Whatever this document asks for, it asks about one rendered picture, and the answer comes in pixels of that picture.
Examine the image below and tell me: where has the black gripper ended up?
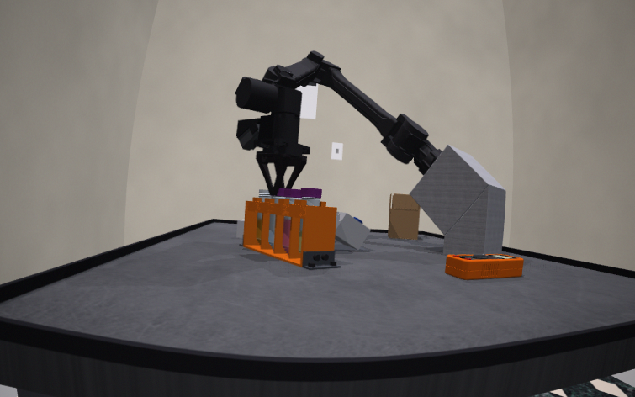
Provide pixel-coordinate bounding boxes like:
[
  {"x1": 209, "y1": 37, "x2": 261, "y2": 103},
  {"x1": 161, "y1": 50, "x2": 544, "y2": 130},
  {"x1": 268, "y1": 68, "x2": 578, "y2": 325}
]
[{"x1": 254, "y1": 114, "x2": 310, "y2": 196}]

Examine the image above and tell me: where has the brown cardboard box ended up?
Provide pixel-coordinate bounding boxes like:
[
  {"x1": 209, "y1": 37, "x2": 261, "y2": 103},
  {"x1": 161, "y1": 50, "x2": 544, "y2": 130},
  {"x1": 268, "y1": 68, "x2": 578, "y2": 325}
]
[{"x1": 388, "y1": 193, "x2": 421, "y2": 240}]

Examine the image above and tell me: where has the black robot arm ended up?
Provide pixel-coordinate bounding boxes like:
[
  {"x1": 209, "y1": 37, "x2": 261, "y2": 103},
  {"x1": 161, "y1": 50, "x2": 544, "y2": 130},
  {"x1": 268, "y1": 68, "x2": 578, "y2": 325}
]
[{"x1": 235, "y1": 50, "x2": 442, "y2": 176}]

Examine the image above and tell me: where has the black table edge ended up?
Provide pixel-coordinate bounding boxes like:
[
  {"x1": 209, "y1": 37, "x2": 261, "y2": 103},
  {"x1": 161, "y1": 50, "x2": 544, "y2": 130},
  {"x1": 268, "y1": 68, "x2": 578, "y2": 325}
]
[{"x1": 0, "y1": 219, "x2": 635, "y2": 382}]

